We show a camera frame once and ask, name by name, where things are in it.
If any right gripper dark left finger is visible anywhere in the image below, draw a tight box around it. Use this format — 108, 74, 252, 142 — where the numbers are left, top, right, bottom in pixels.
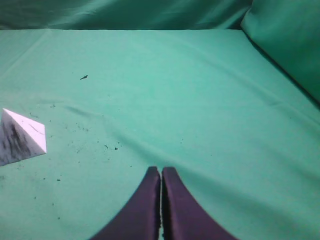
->
92, 166, 161, 240

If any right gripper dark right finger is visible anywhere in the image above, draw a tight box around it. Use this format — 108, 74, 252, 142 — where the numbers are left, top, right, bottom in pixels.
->
162, 167, 236, 240

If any white marbled square pyramid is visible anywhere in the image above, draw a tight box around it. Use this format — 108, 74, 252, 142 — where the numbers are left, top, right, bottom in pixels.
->
0, 108, 47, 166

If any green table cloth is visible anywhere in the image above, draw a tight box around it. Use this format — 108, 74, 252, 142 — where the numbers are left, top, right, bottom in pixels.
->
0, 0, 320, 240

